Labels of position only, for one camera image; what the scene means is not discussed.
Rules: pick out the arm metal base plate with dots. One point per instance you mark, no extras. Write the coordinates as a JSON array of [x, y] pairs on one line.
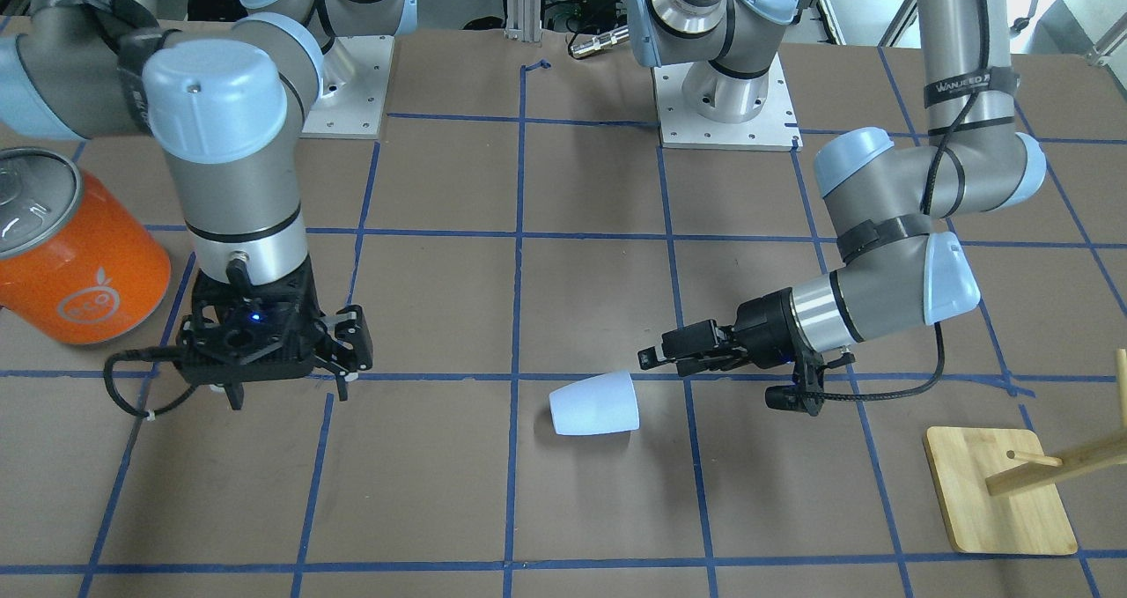
[[355, 89], [701, 109]]

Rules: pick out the wooden mug tree stand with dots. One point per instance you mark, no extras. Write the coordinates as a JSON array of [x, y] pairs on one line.
[[997, 488]]

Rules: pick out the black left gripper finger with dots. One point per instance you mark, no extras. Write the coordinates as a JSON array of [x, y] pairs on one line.
[[699, 340], [693, 360]]

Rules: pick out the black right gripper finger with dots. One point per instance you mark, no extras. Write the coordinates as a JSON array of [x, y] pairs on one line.
[[343, 346], [235, 393]]

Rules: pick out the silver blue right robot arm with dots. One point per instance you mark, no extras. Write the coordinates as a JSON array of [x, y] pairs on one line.
[[227, 109]]

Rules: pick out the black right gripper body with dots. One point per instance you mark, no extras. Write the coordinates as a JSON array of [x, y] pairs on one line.
[[342, 344]]

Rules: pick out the black power adapter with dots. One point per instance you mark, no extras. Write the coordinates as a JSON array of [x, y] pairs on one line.
[[593, 12]]

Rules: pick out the silver metal cylinder connector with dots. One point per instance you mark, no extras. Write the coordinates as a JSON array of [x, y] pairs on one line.
[[600, 42]]

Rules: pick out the light blue plastic cup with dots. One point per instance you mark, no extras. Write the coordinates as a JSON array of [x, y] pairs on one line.
[[598, 405]]

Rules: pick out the large orange can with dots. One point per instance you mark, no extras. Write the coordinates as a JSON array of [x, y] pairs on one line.
[[75, 264]]

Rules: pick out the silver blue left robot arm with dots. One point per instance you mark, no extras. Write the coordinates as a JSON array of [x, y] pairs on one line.
[[897, 272]]

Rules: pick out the aluminium extrusion post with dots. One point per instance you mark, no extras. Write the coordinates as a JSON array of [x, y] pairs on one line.
[[523, 20]]

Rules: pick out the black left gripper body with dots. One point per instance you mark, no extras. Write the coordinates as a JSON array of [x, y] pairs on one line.
[[762, 326]]

